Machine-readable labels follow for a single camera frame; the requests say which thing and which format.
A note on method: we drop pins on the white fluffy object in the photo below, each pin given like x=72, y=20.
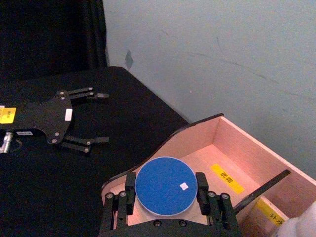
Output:
x=300, y=222

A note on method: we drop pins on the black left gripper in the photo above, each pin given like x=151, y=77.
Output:
x=42, y=118

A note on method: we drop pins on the yellow label strip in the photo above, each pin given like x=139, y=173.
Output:
x=227, y=178
x=271, y=212

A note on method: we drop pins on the black divider strip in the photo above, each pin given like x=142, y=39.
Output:
x=266, y=187

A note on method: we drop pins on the black table cloth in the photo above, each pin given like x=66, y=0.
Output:
x=111, y=123

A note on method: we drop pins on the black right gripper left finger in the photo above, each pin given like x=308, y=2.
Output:
x=130, y=192

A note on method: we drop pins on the black curtain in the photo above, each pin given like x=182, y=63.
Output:
x=49, y=29

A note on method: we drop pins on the blue round disc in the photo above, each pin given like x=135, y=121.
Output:
x=166, y=185

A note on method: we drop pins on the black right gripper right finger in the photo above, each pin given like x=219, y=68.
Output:
x=202, y=192

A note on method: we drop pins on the light wooden tray box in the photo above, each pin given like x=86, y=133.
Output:
x=197, y=138

